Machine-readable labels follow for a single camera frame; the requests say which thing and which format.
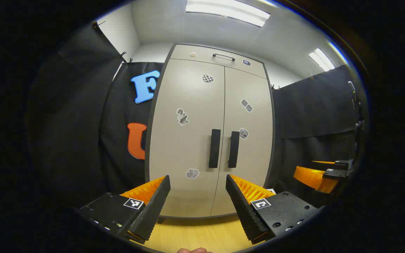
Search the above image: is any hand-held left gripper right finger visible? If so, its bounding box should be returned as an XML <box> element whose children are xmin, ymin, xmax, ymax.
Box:
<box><xmin>225</xmin><ymin>174</ymin><xmax>320</xmax><ymax>245</ymax></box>

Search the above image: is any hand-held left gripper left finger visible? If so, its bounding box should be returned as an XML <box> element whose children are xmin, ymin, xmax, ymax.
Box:
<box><xmin>77</xmin><ymin>175</ymin><xmax>171</xmax><ymax>244</ymax></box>

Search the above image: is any beige shoe cabinet door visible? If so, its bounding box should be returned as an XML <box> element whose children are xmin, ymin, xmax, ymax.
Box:
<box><xmin>210</xmin><ymin>66</ymin><xmax>274</xmax><ymax>216</ymax></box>
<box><xmin>149</xmin><ymin>59</ymin><xmax>225</xmax><ymax>218</ymax></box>

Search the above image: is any black door handle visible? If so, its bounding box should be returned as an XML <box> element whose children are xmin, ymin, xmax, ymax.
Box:
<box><xmin>208</xmin><ymin>129</ymin><xmax>221</xmax><ymax>168</ymax></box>
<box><xmin>228</xmin><ymin>131</ymin><xmax>240</xmax><ymax>168</ymax></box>

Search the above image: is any double-door shoe cabinet body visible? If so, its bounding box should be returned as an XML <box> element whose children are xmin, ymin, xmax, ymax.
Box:
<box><xmin>144</xmin><ymin>43</ymin><xmax>276</xmax><ymax>222</ymax></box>

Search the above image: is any beige cabinet drawer front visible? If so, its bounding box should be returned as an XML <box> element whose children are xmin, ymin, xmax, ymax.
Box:
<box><xmin>170</xmin><ymin>44</ymin><xmax>267</xmax><ymax>79</ymax></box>

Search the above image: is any dark stand pole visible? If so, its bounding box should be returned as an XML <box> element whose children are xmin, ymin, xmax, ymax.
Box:
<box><xmin>348</xmin><ymin>81</ymin><xmax>365</xmax><ymax>155</ymax></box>

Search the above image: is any black backdrop cloth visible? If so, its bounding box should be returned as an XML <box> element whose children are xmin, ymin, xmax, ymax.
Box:
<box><xmin>272</xmin><ymin>65</ymin><xmax>363</xmax><ymax>208</ymax></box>
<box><xmin>99</xmin><ymin>61</ymin><xmax>164</xmax><ymax>194</ymax></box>
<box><xmin>30</xmin><ymin>21</ymin><xmax>133</xmax><ymax>211</ymax></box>

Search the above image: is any small ceiling light panel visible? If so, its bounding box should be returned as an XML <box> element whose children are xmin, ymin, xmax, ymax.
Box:
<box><xmin>308</xmin><ymin>48</ymin><xmax>336</xmax><ymax>72</ymax></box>

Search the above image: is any large ceiling light panel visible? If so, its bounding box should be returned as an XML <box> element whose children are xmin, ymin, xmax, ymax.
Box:
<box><xmin>186</xmin><ymin>0</ymin><xmax>271</xmax><ymax>28</ymax></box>

